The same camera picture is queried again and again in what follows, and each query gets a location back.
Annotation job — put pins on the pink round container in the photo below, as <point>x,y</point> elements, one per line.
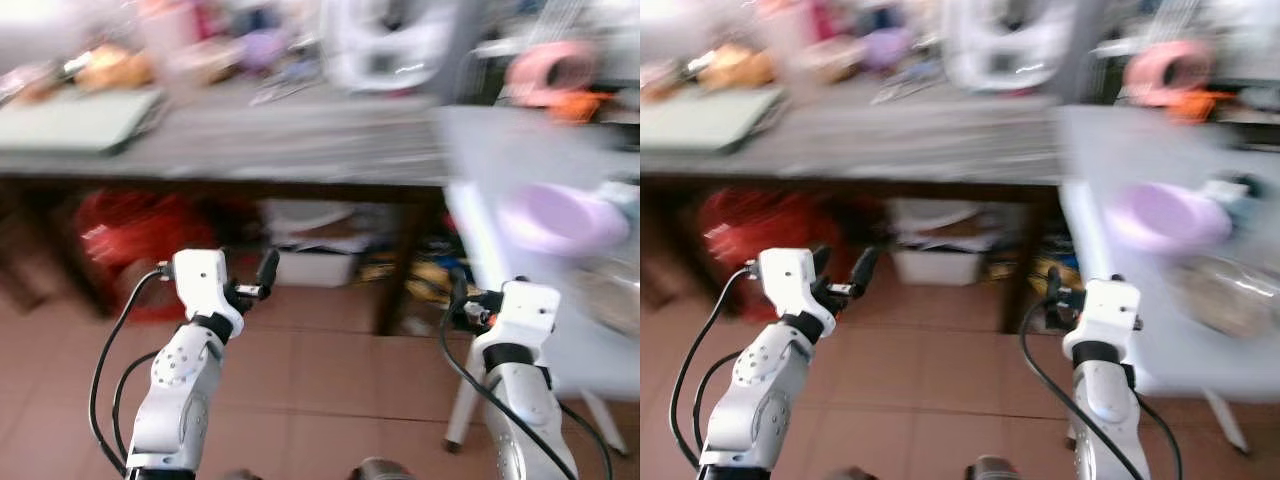
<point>530,75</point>
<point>1145,75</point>

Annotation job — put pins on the white plastic storage box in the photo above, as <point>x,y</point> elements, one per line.
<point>940,262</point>
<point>320,265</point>

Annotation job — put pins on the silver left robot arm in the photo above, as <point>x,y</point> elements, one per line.
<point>760,390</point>
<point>180,390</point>

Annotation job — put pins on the orange plastic item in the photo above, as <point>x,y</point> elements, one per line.
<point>1195,105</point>
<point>578,105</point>

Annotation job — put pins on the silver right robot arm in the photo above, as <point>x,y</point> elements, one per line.
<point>1105,400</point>
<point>525,400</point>

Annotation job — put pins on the white folding table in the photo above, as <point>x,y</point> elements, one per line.
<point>520,150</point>
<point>1140,150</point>

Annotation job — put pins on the grey top wooden table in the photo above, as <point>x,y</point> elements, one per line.
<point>920,140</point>
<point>300,140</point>

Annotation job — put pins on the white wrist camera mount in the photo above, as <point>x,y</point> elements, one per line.
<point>525,310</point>
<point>1110,310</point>
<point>200,280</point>
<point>790,280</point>

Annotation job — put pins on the clear glass bowl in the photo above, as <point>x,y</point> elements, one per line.
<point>1225,295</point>
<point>610,295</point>

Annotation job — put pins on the purple cup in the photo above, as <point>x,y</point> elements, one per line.
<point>264,50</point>
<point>885,50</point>

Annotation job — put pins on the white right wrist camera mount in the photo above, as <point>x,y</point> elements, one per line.
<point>525,310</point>
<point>1110,310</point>

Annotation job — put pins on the white teal container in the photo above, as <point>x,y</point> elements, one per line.
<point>620,198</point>
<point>1235,195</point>

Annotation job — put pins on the brown bread buns bag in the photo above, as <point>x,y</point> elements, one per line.
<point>112,68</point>
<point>735,66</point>

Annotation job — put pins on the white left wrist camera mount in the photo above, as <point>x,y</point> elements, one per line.
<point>200,280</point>
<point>790,280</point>

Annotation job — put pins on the pale green cutting board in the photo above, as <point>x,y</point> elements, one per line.
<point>70,122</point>
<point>700,120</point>

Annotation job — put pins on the white kitchen appliance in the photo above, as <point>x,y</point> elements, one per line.
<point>1010,50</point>
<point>390,50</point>

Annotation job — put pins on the purple plastic bowl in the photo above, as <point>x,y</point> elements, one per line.
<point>1165,220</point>
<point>560,222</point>

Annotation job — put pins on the red plastic stool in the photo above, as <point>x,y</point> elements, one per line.
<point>140,235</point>
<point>760,230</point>

